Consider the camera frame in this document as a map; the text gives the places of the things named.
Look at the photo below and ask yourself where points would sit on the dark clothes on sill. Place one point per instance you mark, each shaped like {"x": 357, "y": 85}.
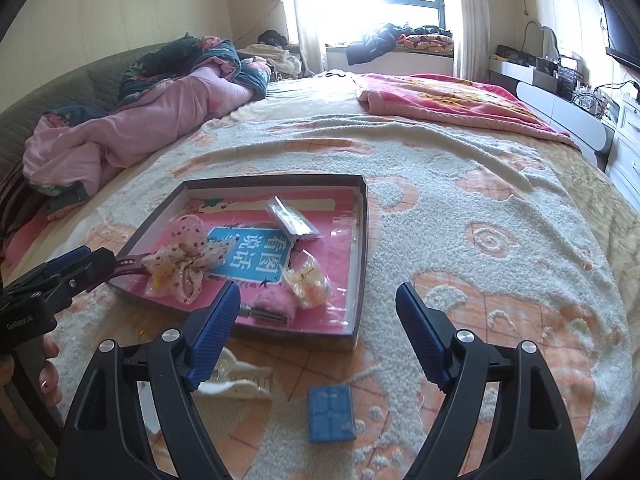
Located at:
{"x": 427, "y": 39}

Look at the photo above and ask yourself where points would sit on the left white curtain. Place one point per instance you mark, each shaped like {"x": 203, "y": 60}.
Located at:
{"x": 304, "y": 21}

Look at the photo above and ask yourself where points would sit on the white grey low cabinet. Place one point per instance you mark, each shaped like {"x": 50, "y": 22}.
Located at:
{"x": 537, "y": 91}

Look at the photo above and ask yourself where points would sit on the clear bag with white card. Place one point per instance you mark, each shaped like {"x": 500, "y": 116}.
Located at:
{"x": 290, "y": 221}

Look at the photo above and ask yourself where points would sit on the black wall television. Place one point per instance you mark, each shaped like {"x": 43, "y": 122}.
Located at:
{"x": 621, "y": 45}

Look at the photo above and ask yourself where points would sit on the blue booklet in tray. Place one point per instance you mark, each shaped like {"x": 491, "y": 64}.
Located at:
{"x": 257, "y": 255}

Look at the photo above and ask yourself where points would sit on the pink fluffy hair clip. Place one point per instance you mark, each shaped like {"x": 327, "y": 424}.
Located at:
{"x": 275, "y": 305}

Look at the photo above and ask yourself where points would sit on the dark cardboard tray box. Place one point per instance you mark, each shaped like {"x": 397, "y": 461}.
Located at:
{"x": 336, "y": 204}

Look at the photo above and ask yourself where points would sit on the cream orange bedspread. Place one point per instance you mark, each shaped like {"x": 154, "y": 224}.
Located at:
{"x": 515, "y": 238}

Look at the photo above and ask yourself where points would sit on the right white curtain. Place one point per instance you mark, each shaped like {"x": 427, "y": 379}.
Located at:
{"x": 473, "y": 40}

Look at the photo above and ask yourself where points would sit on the red pink blanket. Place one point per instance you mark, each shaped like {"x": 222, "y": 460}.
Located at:
{"x": 452, "y": 101}

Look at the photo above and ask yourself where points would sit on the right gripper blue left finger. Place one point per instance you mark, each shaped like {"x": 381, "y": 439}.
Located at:
{"x": 206, "y": 331}

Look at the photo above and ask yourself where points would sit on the white curtain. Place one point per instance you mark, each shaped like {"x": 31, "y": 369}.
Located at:
{"x": 473, "y": 40}
{"x": 304, "y": 21}

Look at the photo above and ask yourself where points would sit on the blue small box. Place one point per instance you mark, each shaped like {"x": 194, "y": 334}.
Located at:
{"x": 330, "y": 414}

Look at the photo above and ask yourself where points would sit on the pearl clips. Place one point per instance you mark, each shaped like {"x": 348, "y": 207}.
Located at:
{"x": 309, "y": 284}

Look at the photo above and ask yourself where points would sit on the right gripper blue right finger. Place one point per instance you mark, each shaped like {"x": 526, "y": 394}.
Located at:
{"x": 429, "y": 333}

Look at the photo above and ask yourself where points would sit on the white drawer cabinet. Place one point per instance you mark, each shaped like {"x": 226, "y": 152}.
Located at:
{"x": 623, "y": 166}

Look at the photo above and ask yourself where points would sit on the grey green headboard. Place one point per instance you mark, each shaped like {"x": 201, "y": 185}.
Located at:
{"x": 94, "y": 84}

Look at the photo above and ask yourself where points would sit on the dark floral duvet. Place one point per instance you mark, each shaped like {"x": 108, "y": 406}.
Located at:
{"x": 182, "y": 57}

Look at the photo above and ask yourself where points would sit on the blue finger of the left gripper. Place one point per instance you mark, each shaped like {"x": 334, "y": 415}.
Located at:
{"x": 89, "y": 271}
{"x": 65, "y": 262}

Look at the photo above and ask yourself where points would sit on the cream claw hair clip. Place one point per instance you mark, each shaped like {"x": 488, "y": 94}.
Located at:
{"x": 236, "y": 379}

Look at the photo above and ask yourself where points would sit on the left hand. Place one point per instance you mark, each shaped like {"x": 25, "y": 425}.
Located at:
{"x": 48, "y": 377}

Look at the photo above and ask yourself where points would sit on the pink quilt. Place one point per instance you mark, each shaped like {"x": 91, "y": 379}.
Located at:
{"x": 93, "y": 152}

